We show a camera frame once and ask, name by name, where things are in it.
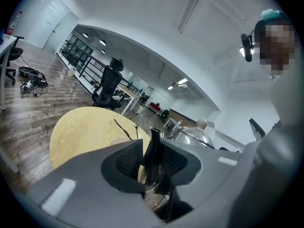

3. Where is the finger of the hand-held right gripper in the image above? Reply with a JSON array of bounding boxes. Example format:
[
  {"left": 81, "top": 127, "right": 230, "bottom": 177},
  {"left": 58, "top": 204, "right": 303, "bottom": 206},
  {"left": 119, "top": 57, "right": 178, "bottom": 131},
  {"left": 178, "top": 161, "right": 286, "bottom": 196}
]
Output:
[{"left": 248, "top": 118, "right": 266, "bottom": 141}]

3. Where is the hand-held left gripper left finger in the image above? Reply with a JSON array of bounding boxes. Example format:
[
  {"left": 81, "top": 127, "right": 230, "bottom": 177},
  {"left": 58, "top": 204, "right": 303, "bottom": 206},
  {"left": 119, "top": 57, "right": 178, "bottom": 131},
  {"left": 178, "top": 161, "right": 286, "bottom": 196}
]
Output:
[{"left": 27, "top": 139, "right": 167, "bottom": 228}]

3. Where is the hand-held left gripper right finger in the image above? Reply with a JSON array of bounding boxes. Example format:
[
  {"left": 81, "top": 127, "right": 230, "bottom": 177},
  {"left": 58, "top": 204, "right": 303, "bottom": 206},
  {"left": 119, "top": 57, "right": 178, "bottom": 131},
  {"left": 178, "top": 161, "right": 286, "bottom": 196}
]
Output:
[{"left": 161, "top": 139, "right": 243, "bottom": 228}]

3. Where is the steel kettle with black handle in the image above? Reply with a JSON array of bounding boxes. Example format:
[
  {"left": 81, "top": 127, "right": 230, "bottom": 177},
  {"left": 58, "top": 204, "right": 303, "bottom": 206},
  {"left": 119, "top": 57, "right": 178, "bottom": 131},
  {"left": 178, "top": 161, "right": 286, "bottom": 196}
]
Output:
[{"left": 139, "top": 118, "right": 216, "bottom": 196}]

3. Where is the person's head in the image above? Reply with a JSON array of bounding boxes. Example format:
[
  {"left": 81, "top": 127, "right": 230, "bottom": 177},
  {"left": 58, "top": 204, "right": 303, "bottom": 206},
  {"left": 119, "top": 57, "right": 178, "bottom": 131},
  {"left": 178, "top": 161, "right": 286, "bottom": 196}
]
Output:
[{"left": 254, "top": 18, "right": 296, "bottom": 77}]

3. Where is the red low cabinet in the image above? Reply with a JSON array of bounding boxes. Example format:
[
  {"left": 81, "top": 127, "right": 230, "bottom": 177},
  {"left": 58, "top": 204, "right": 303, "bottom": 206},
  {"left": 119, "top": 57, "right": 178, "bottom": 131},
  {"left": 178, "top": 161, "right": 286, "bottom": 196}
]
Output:
[{"left": 149, "top": 103, "right": 162, "bottom": 115}]

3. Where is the white-legged wooden top desk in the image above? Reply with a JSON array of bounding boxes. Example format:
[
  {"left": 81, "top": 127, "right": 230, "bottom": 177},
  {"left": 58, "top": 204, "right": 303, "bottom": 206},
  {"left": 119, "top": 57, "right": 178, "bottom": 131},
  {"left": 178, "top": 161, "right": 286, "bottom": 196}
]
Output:
[{"left": 116, "top": 83, "right": 141, "bottom": 116}]

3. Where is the black mesh office chair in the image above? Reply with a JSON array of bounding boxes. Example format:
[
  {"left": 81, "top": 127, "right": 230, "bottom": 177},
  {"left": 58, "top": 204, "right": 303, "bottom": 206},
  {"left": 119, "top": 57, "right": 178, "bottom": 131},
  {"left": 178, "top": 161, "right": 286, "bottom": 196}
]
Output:
[{"left": 91, "top": 57, "right": 124, "bottom": 111}]

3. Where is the teal hair scrunchie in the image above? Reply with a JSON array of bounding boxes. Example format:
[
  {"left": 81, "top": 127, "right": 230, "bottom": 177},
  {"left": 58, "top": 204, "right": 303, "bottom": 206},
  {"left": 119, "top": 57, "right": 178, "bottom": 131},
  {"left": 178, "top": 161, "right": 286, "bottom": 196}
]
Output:
[{"left": 260, "top": 9, "right": 287, "bottom": 21}]

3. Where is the black metal railing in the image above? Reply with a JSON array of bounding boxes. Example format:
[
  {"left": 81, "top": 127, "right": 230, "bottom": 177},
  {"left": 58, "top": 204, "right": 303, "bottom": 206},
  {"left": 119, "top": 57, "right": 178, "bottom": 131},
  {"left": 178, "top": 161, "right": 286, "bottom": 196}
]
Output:
[{"left": 58, "top": 39, "right": 106, "bottom": 78}]

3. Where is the black bowl-shaped object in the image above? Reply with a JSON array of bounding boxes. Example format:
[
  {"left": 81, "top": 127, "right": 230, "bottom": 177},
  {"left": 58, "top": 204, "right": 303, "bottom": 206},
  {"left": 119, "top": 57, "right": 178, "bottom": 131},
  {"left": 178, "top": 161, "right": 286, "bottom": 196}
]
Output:
[{"left": 18, "top": 66, "right": 33, "bottom": 76}]

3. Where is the frosted glass door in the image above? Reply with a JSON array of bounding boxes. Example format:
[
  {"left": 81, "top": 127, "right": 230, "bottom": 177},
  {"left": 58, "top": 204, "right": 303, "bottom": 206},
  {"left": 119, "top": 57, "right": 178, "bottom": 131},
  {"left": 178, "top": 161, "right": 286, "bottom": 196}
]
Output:
[{"left": 42, "top": 2, "right": 79, "bottom": 54}]

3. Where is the white desk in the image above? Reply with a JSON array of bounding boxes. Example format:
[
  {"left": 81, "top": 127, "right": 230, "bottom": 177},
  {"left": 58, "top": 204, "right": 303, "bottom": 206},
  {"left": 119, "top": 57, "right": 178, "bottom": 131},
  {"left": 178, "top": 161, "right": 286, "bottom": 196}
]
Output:
[{"left": 0, "top": 33, "right": 18, "bottom": 111}]

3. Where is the thin black cable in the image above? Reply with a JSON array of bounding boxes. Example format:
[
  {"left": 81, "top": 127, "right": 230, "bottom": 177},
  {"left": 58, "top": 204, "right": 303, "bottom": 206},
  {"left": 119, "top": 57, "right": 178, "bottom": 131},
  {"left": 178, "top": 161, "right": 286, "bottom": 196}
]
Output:
[{"left": 113, "top": 118, "right": 140, "bottom": 141}]

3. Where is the black head-worn camera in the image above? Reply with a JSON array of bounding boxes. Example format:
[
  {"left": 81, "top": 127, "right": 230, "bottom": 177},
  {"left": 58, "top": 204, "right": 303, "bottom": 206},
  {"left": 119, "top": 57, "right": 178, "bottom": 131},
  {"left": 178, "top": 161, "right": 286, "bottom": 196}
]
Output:
[{"left": 240, "top": 33, "right": 255, "bottom": 63}]

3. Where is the pile of black cables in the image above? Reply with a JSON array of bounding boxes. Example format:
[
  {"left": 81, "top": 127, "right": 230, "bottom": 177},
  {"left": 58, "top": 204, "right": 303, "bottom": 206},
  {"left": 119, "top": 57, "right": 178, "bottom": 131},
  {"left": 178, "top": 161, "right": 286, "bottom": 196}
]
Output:
[{"left": 19, "top": 70, "right": 49, "bottom": 95}]

